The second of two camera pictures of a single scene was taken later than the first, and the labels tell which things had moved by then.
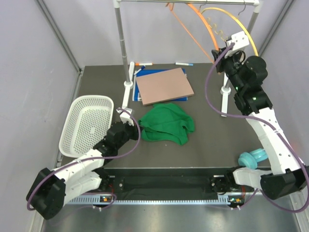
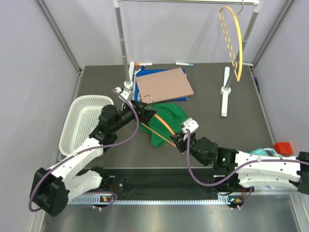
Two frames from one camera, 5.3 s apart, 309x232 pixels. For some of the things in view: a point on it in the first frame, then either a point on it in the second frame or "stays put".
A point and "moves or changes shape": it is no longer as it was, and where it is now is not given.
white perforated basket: (87, 123) stays put
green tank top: (166, 122) moves or changes shape
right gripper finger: (216, 53) to (179, 141)
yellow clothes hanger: (240, 22) to (228, 39)
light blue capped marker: (184, 64) stays put
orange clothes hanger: (172, 6) to (164, 123)
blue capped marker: (142, 67) stays put
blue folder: (138, 73) stays put
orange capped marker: (144, 64) stays put
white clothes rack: (128, 67) stays put
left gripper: (135, 136) to (146, 114)
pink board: (163, 86) stays put
